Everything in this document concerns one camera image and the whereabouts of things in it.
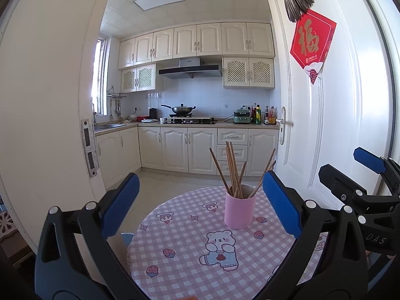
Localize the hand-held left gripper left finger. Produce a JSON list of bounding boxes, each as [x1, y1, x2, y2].
[[34, 172, 141, 300]]

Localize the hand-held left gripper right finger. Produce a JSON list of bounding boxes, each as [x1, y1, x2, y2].
[[256, 170, 370, 300]]

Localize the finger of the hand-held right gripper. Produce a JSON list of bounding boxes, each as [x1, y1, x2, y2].
[[318, 163, 368, 205], [354, 147, 400, 196]]

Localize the pink cup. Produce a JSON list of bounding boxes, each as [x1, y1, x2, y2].
[[224, 185, 257, 230]]

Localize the bundle of wooden chopsticks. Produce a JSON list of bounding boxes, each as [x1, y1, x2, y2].
[[209, 141, 277, 200]]

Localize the blue stool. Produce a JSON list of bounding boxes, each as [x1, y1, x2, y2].
[[121, 233, 136, 257]]

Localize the white door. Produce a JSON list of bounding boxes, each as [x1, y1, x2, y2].
[[265, 0, 397, 210]]

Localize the white cabinet drawer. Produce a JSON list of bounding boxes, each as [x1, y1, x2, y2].
[[218, 128, 250, 145], [218, 144, 249, 161], [217, 161, 248, 176]]

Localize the metal lock strike plate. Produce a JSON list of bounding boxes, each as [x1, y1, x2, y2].
[[80, 119, 100, 179]]

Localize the white lower cabinets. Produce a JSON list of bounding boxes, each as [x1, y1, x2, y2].
[[94, 123, 280, 191]]

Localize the white cabinets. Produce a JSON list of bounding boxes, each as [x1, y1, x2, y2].
[[118, 22, 276, 70], [94, 123, 280, 191]]

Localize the pink checked tablecloth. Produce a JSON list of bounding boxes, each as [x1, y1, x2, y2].
[[126, 186, 329, 300]]

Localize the green electric cooker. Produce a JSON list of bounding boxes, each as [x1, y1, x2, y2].
[[233, 107, 252, 124]]

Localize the gas stove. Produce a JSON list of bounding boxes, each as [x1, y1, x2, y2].
[[165, 117, 218, 125]]

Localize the metal utensil rack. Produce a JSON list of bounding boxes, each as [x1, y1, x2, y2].
[[106, 85, 128, 99]]

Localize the metal wok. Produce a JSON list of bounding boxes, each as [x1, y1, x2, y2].
[[161, 103, 197, 115]]

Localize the white cutout plastic stool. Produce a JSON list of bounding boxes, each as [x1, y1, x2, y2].
[[0, 212, 16, 241]]

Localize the white lattice door cabinet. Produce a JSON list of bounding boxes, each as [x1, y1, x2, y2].
[[121, 64, 165, 93], [222, 57, 276, 90]]

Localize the window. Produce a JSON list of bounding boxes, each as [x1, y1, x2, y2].
[[91, 37, 108, 115]]

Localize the red diamond door poster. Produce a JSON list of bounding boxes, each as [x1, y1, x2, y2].
[[289, 9, 337, 86]]

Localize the range hood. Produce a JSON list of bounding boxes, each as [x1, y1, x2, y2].
[[158, 57, 223, 79]]

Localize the white upper cabinets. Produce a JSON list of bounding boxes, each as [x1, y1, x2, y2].
[[118, 22, 276, 70]]

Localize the metal door handle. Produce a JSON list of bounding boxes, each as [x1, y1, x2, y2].
[[279, 106, 295, 145]]

